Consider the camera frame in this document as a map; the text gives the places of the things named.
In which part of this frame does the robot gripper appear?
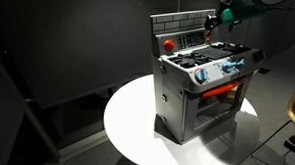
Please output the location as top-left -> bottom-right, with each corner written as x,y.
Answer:
202,3 -> 270,33

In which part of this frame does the blue stove knob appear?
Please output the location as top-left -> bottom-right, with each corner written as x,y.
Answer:
220,57 -> 246,74
193,67 -> 210,85

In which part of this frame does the large red round stove knob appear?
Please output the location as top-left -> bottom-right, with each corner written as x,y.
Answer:
163,38 -> 177,53

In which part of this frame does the grey toy stove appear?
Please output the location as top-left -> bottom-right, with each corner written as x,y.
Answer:
148,6 -> 270,147

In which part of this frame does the white round table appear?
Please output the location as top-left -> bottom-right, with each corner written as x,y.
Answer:
101,69 -> 263,165

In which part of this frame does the dark partition panel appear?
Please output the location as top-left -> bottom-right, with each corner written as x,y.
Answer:
0,35 -> 64,165

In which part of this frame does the orange oven door handle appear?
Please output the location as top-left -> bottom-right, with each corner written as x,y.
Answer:
201,79 -> 248,100

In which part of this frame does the wooden chair with wire legs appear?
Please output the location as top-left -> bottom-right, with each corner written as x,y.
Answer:
247,82 -> 295,157

